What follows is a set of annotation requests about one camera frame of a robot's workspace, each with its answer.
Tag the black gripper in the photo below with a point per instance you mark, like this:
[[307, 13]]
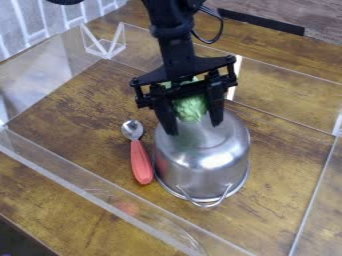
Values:
[[183, 76]]

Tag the green bumpy toy gourd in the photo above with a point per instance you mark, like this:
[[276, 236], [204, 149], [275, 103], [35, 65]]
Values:
[[190, 108]]

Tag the silver metal pot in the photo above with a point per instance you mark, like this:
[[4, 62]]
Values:
[[202, 165]]

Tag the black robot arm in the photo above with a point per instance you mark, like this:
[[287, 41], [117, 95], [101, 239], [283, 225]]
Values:
[[171, 17]]

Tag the spoon with orange handle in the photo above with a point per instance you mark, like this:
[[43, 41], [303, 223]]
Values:
[[140, 163]]

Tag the clear acrylic corner bracket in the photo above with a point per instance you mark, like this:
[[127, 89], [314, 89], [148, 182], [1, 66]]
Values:
[[101, 47]]

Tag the black strip on wall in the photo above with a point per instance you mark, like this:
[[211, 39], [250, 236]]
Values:
[[262, 22]]

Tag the clear acrylic enclosure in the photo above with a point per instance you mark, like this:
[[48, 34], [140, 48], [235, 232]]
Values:
[[101, 183]]

